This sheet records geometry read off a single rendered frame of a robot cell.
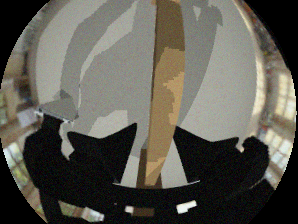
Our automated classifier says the tan wooden bar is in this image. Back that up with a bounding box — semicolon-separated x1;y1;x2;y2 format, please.
145;0;185;186

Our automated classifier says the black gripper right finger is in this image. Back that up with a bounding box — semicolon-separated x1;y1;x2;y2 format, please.
173;125;238;184

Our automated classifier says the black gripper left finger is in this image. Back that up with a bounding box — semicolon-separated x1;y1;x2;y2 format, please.
67;123;137;185

